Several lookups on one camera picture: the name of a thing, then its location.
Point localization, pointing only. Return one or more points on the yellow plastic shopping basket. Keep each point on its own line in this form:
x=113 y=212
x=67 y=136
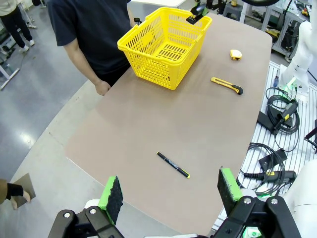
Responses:
x=148 y=55

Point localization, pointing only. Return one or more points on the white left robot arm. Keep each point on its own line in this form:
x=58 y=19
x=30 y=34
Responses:
x=304 y=193

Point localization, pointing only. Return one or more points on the black yellow enabling pendant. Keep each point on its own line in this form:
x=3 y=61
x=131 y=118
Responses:
x=272 y=174
x=287 y=111

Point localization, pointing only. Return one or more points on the aluminium profile base platform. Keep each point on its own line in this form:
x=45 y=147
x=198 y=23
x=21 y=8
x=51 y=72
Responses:
x=297 y=148

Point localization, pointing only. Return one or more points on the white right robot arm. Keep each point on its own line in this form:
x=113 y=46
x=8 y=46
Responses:
x=301 y=59

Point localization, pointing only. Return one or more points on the yellow black utility knife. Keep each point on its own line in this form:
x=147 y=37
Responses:
x=226 y=85

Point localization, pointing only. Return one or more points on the yellow tape measure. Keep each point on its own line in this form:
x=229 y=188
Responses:
x=235 y=54

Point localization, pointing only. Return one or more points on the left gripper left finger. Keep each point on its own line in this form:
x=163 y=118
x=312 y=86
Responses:
x=111 y=198

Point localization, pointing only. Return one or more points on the grey plastic stool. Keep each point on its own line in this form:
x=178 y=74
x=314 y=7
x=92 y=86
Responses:
x=232 y=11

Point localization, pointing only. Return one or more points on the black metal plate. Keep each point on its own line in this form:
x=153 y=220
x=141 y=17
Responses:
x=265 y=120
x=272 y=158

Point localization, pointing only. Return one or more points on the black pen with yellow tip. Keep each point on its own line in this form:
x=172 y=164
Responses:
x=173 y=164

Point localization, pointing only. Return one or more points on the black stapler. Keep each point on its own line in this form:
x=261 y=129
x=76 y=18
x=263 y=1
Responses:
x=196 y=11

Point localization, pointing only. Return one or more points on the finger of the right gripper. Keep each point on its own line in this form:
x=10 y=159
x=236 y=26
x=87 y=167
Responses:
x=209 y=4
x=197 y=2

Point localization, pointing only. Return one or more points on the person's right hand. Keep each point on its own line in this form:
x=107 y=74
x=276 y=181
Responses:
x=102 y=88

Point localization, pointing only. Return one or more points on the person in navy t-shirt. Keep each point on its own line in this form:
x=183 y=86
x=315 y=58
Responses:
x=94 y=29

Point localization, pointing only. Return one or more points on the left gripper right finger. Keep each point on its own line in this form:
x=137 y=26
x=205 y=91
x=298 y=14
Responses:
x=227 y=191

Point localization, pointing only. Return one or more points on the large white table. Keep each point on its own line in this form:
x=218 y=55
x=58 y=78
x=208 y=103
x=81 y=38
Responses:
x=158 y=2

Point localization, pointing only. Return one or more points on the person's right forearm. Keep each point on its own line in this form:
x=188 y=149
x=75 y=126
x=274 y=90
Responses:
x=79 y=59

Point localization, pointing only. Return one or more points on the person in beige top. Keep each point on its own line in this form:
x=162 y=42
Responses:
x=17 y=24

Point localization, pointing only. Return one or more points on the brown mannequin base plate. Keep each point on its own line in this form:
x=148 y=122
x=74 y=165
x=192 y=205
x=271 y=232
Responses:
x=27 y=183

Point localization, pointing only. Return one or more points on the white desk leg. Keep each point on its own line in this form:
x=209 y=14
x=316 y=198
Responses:
x=10 y=77

